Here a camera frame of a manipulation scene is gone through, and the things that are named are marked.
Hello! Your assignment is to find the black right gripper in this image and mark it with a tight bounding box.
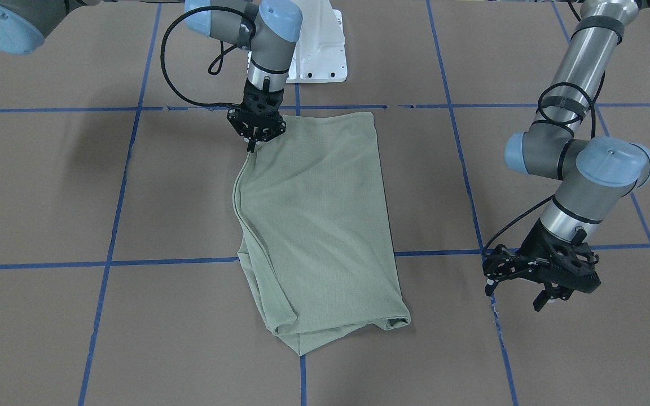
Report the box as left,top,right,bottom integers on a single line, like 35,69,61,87
243,80,283,153

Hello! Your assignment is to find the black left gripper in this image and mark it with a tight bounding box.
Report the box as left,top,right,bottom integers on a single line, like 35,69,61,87
520,220,601,312

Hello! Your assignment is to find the olive green long-sleeve shirt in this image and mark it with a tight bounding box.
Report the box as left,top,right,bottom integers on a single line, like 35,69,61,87
232,112,412,355

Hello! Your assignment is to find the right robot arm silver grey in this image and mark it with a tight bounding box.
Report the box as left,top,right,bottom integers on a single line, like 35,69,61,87
0,1,304,153

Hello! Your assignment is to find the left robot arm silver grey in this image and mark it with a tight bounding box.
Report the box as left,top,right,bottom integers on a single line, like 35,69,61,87
484,1,650,311

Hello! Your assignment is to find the brown table mat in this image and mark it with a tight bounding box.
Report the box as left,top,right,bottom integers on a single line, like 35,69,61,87
0,1,650,405

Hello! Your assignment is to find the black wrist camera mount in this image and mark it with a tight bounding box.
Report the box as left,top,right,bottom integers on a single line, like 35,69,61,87
482,244,542,297
227,108,286,142

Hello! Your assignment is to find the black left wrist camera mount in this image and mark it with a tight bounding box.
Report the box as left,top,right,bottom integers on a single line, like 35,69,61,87
482,244,542,297

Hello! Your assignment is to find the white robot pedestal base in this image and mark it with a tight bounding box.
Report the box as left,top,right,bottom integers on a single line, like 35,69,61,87
286,1,348,84

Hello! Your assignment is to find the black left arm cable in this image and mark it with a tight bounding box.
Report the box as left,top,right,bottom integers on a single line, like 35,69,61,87
482,70,608,254

